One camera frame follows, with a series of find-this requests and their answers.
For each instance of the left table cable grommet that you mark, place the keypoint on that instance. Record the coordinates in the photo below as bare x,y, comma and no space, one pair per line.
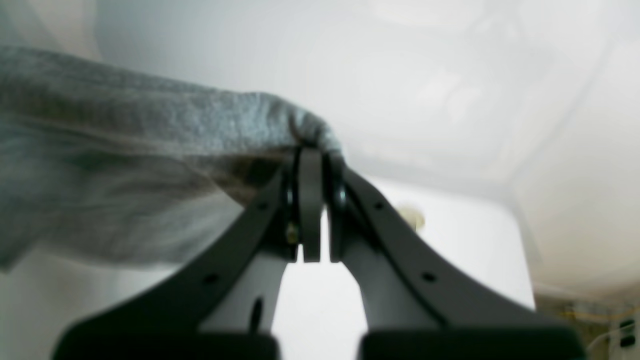
413,216

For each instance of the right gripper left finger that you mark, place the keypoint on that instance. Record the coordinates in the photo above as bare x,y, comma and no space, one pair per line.
221,306

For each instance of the grey t-shirt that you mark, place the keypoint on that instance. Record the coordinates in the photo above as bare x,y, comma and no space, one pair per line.
120,167

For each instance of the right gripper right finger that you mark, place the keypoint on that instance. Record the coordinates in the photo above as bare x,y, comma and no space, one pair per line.
419,306

